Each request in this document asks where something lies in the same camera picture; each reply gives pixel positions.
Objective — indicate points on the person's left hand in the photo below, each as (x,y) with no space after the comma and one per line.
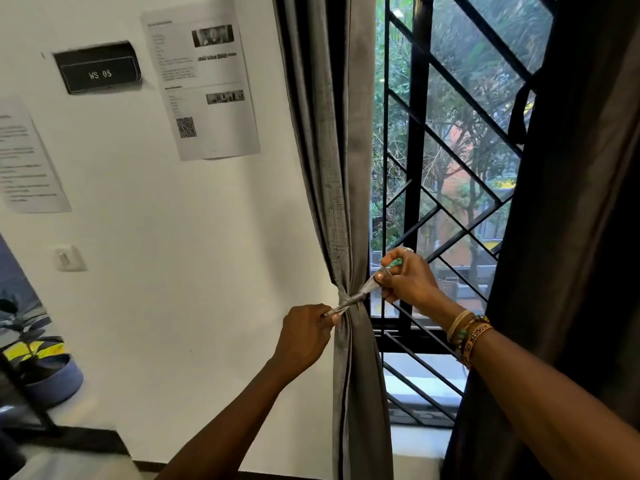
(305,339)

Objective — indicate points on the person's right hand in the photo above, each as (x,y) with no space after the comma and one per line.
(412,282)

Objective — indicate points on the dark brown curtain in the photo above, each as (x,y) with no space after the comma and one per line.
(10,459)
(575,244)

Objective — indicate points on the grey curtain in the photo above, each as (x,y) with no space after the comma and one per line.
(330,119)

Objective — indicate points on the person's right forearm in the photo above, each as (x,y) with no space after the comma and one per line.
(550,419)

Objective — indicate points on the person's left forearm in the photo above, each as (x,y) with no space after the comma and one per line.
(225,434)

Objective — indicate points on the orange brick building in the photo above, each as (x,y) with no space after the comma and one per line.
(450,184)

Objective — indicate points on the printed paper with QR code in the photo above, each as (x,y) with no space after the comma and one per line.
(225,134)

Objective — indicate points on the dark leafy potted plant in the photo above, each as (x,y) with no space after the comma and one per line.
(55,384)

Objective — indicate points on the yellow flat object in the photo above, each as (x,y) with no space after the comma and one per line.
(45,350)

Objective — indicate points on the black WS 05 sign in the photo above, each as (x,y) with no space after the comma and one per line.
(97,54)

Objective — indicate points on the white wall switch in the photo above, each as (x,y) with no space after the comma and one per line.
(70,258)

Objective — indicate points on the white paper wall notice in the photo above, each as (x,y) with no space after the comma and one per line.
(30,194)

